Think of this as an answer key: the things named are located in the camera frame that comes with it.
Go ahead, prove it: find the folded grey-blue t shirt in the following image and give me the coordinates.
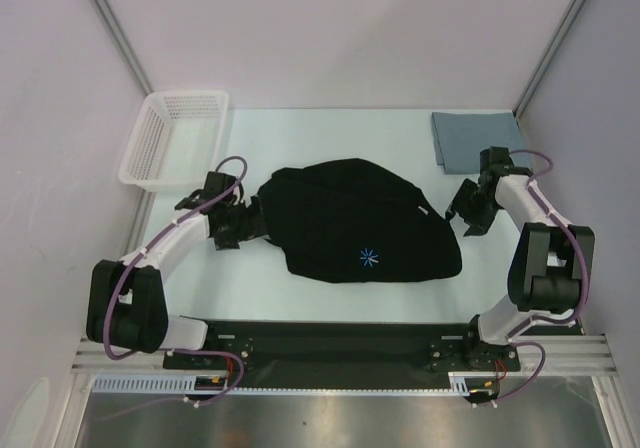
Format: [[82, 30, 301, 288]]
[[431, 112, 526, 175]]

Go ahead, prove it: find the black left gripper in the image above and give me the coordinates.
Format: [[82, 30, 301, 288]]
[[214, 195, 270, 250]]

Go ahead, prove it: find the black t shirt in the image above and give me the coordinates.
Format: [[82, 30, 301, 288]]
[[257, 158, 463, 283]]

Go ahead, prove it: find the right aluminium corner post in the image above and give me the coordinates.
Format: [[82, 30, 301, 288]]
[[512, 0, 589, 121]]

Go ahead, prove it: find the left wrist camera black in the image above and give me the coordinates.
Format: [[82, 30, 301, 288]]
[[174, 171, 243, 214]]

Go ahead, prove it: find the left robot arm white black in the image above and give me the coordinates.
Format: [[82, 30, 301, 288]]
[[86, 188, 266, 368]]

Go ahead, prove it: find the aluminium corner post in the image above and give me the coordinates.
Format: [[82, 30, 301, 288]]
[[89, 0, 154, 96], [512, 0, 589, 121]]

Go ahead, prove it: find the white slotted cable duct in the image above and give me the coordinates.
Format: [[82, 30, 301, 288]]
[[92, 374, 497, 397]]

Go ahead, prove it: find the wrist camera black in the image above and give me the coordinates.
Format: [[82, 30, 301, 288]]
[[174, 171, 243, 214], [480, 146, 515, 180]]

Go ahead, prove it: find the aluminium frame rail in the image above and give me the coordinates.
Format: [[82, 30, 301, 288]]
[[69, 332, 614, 375]]

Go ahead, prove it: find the left aluminium corner post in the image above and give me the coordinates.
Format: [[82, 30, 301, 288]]
[[89, 0, 154, 96]]

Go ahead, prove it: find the white plastic basket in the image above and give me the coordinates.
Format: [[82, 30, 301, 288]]
[[118, 90, 229, 192]]

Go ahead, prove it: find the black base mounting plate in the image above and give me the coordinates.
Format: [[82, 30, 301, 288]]
[[162, 321, 521, 390]]

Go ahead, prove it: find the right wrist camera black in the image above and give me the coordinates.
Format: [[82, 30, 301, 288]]
[[480, 146, 515, 180]]

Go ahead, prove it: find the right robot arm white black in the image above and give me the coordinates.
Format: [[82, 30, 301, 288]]
[[446, 167, 596, 371]]

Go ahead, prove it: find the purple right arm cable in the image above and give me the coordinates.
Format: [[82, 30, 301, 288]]
[[469, 149, 589, 410]]

